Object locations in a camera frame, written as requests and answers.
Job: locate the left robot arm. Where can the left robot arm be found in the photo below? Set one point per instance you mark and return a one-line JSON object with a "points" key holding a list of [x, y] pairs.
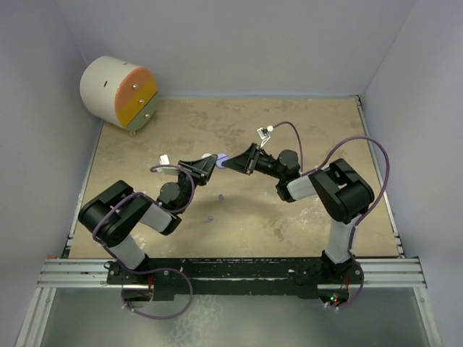
{"points": [[112, 215]]}

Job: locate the purple earbud charging case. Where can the purple earbud charging case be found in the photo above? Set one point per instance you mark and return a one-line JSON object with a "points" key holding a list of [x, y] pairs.
{"points": [[221, 158]]}

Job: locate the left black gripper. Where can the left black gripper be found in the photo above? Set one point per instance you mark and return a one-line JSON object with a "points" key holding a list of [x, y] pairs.
{"points": [[201, 169]]}

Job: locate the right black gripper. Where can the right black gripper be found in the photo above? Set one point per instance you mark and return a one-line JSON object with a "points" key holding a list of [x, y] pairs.
{"points": [[243, 162]]}

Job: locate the round drawer cabinet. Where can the round drawer cabinet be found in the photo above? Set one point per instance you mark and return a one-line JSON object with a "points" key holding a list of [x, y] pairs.
{"points": [[121, 93]]}

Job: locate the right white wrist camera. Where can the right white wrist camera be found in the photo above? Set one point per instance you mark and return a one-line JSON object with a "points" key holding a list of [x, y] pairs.
{"points": [[264, 134]]}

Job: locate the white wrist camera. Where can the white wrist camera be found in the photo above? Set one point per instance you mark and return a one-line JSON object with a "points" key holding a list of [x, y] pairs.
{"points": [[264, 134], [165, 168]]}

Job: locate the aluminium frame rail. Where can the aluminium frame rail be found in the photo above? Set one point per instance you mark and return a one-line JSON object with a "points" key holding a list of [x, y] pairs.
{"points": [[392, 275]]}

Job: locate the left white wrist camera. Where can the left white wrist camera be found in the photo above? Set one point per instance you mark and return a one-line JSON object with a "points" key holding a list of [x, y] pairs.
{"points": [[165, 168]]}

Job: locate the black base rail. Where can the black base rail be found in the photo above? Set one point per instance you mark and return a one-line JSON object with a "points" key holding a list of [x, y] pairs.
{"points": [[303, 277]]}

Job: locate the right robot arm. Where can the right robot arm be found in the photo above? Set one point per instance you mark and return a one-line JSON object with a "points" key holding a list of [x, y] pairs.
{"points": [[345, 195]]}

